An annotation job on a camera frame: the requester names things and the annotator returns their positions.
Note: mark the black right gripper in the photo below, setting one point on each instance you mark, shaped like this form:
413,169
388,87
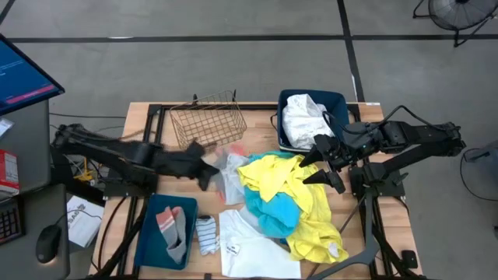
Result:
344,153

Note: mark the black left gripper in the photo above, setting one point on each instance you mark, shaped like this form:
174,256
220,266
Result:
175,163

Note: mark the grey sock coral stripes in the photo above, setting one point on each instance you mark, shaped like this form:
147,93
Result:
231,179
177,241

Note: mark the white cloth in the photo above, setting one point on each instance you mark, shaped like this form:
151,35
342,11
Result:
303,120

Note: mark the yellow cloth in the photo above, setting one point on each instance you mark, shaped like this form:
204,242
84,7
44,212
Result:
272,175

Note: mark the teal cloth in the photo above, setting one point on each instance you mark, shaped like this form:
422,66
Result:
258,156

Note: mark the blue terry towel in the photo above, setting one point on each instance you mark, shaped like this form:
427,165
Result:
276,214

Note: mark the white blue striped sock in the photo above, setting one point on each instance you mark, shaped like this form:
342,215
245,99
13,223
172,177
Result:
206,235

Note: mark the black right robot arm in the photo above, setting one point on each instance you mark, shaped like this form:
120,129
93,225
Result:
408,134

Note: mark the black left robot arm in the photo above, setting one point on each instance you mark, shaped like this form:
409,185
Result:
116,151

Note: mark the navy fabric storage bin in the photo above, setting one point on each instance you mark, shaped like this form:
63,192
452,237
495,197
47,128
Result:
338,105

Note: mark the white table label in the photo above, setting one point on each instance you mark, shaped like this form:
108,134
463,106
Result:
372,103

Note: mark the white polo shirt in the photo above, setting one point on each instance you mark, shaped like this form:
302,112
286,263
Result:
257,260

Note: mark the small black device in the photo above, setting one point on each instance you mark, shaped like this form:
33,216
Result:
409,258

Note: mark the white printed paper sheet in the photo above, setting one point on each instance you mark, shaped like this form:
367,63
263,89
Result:
81,225

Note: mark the grey stand base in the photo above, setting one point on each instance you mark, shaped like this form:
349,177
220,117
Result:
486,151

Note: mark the grey desk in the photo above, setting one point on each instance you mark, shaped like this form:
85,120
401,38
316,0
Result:
31,148

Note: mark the black computer mouse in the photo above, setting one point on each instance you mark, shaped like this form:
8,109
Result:
48,245

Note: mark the red white cardboard box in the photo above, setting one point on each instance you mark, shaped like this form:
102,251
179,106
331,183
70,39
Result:
8,171

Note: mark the white paper slip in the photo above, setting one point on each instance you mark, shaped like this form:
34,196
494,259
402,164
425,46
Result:
4,126

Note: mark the computer monitor blue screen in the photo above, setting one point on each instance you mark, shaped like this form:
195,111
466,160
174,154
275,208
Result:
19,78

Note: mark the black keyboard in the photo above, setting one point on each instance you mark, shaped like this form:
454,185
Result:
8,223

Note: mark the black floor fan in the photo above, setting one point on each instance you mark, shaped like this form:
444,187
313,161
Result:
459,13

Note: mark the grey camera stand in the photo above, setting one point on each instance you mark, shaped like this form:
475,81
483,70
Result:
369,225

